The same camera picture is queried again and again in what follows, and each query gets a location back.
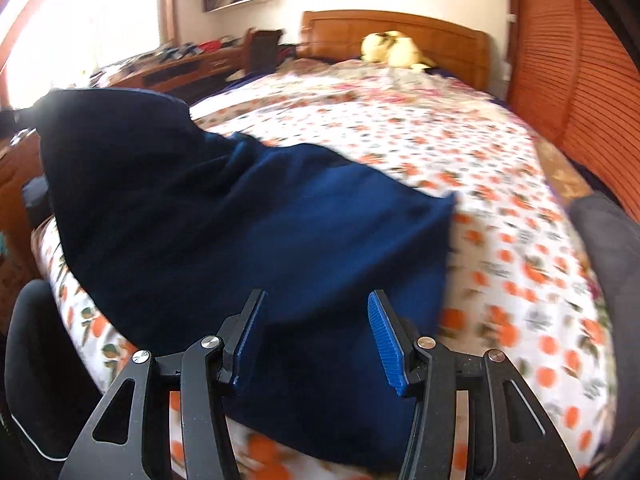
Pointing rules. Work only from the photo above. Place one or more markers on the red item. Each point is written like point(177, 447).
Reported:
point(210, 46)

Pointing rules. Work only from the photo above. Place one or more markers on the dark blue jacket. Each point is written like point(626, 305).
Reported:
point(200, 210)

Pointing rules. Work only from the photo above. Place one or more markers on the yellow plush toy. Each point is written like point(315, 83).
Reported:
point(395, 50)

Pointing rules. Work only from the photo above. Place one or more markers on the wooden chair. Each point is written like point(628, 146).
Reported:
point(260, 50)

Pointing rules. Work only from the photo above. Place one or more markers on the orange print bed sheet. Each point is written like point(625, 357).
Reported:
point(500, 210)

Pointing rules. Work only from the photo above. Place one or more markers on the pink floral blanket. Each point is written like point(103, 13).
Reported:
point(390, 80)

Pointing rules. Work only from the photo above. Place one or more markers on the wooden desk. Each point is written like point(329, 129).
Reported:
point(165, 72)

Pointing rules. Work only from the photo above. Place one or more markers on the grey cloth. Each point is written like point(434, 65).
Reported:
point(610, 250)

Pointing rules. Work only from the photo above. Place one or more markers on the wooden headboard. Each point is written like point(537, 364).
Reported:
point(450, 45)

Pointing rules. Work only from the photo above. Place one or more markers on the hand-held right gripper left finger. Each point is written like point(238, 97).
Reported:
point(250, 340)

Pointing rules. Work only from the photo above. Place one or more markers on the window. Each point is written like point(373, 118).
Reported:
point(85, 25)

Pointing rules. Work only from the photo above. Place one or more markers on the wooden slatted wardrobe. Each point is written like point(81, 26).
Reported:
point(575, 60)

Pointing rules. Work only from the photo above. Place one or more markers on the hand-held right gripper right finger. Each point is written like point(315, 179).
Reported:
point(385, 345)

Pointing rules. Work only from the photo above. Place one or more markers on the brown patterned cloth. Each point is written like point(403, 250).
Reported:
point(562, 170)

